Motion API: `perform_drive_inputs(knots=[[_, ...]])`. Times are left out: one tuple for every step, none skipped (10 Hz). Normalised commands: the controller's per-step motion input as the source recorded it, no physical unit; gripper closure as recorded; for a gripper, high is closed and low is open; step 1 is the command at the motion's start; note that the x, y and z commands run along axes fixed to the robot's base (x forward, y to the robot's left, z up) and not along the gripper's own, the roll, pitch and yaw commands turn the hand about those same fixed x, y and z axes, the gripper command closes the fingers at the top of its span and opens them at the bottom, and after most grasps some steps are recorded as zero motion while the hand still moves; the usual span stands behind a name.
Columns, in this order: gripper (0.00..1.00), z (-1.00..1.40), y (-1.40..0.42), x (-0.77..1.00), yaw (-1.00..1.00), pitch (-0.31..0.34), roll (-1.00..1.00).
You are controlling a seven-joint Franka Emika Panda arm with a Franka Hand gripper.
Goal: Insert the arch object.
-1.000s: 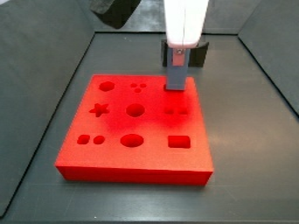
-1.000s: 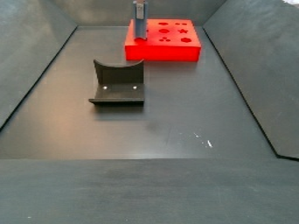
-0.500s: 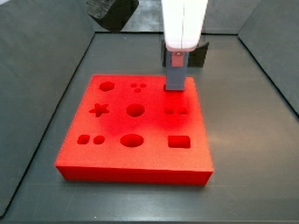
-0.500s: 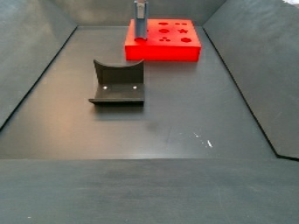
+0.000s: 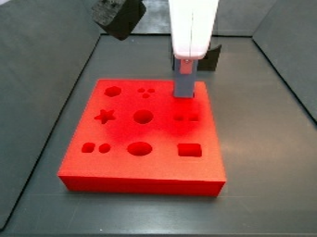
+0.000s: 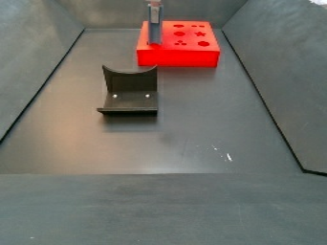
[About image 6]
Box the black curved holder bracket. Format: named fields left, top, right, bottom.
left=97, top=66, right=159, bottom=115

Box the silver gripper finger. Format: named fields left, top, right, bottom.
left=147, top=0, right=163, bottom=24

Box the red shape-sorting block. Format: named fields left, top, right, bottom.
left=135, top=21, right=220, bottom=67

